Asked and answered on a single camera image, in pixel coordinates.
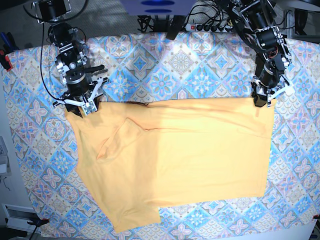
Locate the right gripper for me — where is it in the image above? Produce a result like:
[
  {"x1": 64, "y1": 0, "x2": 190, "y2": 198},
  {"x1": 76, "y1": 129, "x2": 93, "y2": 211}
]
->
[{"x1": 52, "y1": 77, "x2": 108, "y2": 116}]

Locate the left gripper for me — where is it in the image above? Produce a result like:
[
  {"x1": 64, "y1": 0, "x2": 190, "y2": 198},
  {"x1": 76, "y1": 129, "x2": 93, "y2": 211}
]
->
[{"x1": 251, "y1": 75, "x2": 294, "y2": 108}]

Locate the yellow T-shirt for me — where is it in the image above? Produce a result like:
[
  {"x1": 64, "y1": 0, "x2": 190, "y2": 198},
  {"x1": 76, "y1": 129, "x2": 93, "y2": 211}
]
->
[{"x1": 65, "y1": 98, "x2": 275, "y2": 233}]

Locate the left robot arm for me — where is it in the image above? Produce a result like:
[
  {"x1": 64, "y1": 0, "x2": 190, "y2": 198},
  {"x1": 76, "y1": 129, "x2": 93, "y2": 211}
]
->
[{"x1": 227, "y1": 0, "x2": 294, "y2": 108}]

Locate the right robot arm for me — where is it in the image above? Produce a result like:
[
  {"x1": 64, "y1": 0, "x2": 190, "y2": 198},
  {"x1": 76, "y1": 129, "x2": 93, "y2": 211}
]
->
[{"x1": 31, "y1": 0, "x2": 108, "y2": 117}]

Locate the patterned tablecloth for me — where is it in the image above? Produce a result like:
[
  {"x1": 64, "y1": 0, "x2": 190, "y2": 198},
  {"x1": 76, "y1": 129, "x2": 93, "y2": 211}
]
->
[{"x1": 0, "y1": 32, "x2": 320, "y2": 240}]

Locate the left edge red clamp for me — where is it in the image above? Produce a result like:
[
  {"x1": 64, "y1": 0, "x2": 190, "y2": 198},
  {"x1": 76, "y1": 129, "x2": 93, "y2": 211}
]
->
[{"x1": 0, "y1": 32, "x2": 19, "y2": 72}]

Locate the black centre table clamp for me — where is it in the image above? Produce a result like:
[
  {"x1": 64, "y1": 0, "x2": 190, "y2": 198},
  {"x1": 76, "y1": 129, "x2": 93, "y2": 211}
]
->
[{"x1": 166, "y1": 15, "x2": 186, "y2": 41}]

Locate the bottom left orange clamp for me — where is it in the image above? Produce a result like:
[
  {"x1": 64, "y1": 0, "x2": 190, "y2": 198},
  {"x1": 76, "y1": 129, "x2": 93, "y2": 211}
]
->
[{"x1": 27, "y1": 218, "x2": 50, "y2": 234}]

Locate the white power strip red switch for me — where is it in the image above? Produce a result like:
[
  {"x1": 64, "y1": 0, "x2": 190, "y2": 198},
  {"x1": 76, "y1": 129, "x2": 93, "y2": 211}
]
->
[{"x1": 185, "y1": 23, "x2": 233, "y2": 33}]

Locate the white wall trunking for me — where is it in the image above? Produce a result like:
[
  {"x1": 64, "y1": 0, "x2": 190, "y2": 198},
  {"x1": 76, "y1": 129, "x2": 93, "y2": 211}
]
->
[{"x1": 1, "y1": 203, "x2": 38, "y2": 232}]

